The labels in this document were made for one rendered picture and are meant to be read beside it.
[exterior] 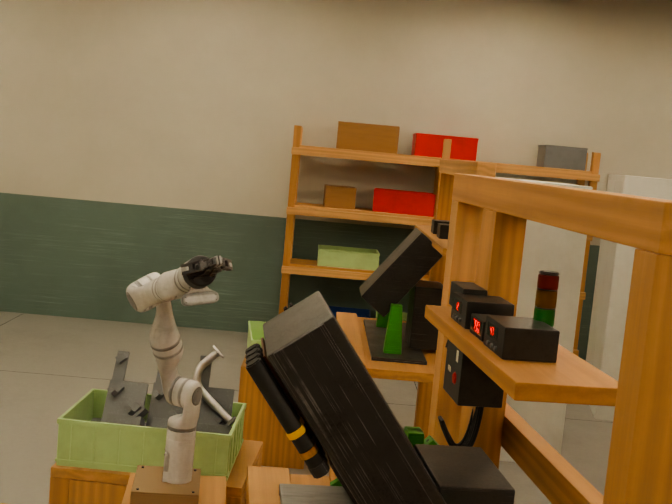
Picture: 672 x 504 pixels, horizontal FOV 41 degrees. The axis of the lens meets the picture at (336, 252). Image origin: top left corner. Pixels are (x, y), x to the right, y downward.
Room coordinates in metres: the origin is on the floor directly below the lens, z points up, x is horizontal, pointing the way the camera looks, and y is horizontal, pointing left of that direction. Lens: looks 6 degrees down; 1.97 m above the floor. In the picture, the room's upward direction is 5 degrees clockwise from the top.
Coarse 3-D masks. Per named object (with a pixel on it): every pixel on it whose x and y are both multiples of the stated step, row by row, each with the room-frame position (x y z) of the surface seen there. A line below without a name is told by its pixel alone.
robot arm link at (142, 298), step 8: (152, 280) 2.40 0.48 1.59; (128, 288) 2.51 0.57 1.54; (136, 288) 2.46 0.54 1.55; (144, 288) 2.41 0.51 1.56; (152, 288) 2.35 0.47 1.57; (128, 296) 2.52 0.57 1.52; (136, 296) 2.46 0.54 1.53; (144, 296) 2.42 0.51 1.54; (152, 296) 2.37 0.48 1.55; (136, 304) 2.49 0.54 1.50; (144, 304) 2.45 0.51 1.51; (152, 304) 2.43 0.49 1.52
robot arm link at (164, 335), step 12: (144, 276) 2.54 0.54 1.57; (156, 276) 2.53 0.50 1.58; (156, 312) 2.61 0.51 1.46; (168, 312) 2.58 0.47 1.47; (156, 324) 2.61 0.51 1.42; (168, 324) 2.59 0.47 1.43; (156, 336) 2.60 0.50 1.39; (168, 336) 2.60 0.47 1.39; (156, 348) 2.61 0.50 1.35; (168, 348) 2.61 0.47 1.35
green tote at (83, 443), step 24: (72, 408) 3.20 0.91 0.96; (96, 408) 3.47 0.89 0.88; (240, 408) 3.46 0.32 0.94; (72, 432) 3.07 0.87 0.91; (96, 432) 3.07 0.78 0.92; (120, 432) 3.07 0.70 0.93; (144, 432) 3.06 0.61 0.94; (240, 432) 3.34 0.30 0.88; (72, 456) 3.07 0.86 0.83; (96, 456) 3.07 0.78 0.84; (120, 456) 3.07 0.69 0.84; (144, 456) 3.07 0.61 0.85; (216, 456) 3.06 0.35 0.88
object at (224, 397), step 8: (200, 360) 3.39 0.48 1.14; (208, 368) 3.38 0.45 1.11; (208, 376) 3.37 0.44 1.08; (208, 384) 3.36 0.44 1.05; (216, 392) 3.35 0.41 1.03; (224, 392) 3.35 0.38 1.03; (232, 392) 3.35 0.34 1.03; (216, 400) 3.34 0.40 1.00; (224, 400) 3.34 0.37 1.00; (232, 400) 3.34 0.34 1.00; (200, 408) 3.33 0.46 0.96; (208, 408) 3.33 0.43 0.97; (224, 408) 3.33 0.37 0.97; (200, 416) 3.32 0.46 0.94; (208, 416) 3.32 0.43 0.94; (200, 424) 3.26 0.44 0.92; (208, 424) 3.26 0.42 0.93; (216, 424) 3.31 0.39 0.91; (224, 424) 3.31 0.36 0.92; (216, 432) 3.25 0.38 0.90; (224, 432) 3.25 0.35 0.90
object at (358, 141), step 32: (352, 128) 8.90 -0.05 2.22; (384, 128) 8.88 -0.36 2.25; (384, 160) 8.78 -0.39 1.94; (416, 160) 8.78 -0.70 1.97; (544, 160) 8.90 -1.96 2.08; (576, 160) 8.89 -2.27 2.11; (352, 192) 8.89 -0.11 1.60; (384, 192) 8.89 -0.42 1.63; (416, 192) 9.27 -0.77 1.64; (288, 224) 8.80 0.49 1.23; (416, 224) 8.78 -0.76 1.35; (288, 256) 8.80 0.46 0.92; (320, 256) 8.85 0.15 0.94; (352, 256) 8.86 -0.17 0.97; (288, 288) 9.23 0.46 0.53; (576, 352) 8.81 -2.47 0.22
